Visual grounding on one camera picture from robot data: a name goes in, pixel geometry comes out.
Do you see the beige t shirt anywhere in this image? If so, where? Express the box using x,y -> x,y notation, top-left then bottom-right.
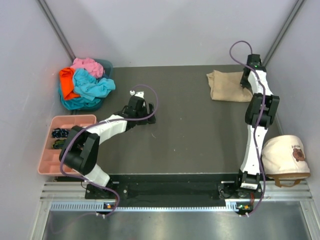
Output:
206,70 -> 253,103

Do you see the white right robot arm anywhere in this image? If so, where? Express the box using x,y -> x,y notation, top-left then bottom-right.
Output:
233,53 -> 280,198

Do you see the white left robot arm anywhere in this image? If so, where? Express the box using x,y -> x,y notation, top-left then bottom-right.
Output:
59,95 -> 156,199

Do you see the teal plastic basket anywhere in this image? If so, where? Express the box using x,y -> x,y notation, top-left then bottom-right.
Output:
57,58 -> 115,113

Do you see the cyan t shirt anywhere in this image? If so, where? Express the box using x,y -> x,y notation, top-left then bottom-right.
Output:
58,68 -> 116,111

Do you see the pink t shirt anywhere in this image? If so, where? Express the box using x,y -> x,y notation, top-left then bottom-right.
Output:
70,58 -> 105,78

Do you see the orange t shirt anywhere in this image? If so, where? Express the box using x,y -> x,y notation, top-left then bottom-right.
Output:
59,67 -> 80,101

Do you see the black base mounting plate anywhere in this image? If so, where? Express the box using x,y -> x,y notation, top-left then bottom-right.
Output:
84,181 -> 241,208

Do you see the dark patterned rolled item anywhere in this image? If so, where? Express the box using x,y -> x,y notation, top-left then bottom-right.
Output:
52,138 -> 66,150
51,128 -> 70,139

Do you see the cream fabric storage bag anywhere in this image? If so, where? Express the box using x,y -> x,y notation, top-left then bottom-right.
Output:
261,135 -> 311,188

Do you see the pink compartment tray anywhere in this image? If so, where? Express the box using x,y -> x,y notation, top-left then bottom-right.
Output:
37,114 -> 97,177

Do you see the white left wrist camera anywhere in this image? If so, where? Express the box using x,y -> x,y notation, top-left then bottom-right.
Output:
129,90 -> 145,100

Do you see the aluminium frame post right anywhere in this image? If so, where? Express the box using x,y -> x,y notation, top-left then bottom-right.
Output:
262,0 -> 306,67

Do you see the aluminium frame post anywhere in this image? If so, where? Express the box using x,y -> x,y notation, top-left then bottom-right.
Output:
262,0 -> 306,67
36,0 -> 76,61

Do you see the slotted cable duct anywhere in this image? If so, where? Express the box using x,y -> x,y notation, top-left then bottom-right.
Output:
49,201 -> 253,213

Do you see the aluminium frame post left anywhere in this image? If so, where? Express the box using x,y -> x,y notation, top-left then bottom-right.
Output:
36,0 -> 76,61

